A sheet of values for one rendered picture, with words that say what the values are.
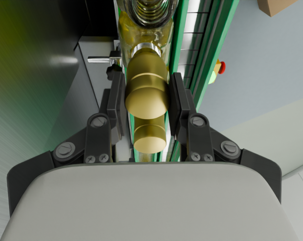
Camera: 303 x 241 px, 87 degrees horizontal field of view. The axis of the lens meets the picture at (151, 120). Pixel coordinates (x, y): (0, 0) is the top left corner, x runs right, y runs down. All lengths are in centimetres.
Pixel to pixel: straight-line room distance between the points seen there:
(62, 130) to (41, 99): 12
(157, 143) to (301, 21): 84
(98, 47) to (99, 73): 7
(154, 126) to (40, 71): 14
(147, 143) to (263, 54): 82
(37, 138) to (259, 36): 83
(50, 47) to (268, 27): 78
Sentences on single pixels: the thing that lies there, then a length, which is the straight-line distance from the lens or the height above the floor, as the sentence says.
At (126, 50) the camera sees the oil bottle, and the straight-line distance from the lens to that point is 18.
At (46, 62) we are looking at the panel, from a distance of 24.
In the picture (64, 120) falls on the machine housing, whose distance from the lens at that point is 33.
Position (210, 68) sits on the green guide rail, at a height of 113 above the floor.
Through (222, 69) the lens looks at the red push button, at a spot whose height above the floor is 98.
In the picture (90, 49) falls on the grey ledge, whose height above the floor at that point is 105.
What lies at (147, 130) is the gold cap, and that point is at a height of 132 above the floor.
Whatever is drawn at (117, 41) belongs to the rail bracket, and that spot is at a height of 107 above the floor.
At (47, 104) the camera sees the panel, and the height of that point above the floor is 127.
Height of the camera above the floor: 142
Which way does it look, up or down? 40 degrees down
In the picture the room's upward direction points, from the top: 177 degrees clockwise
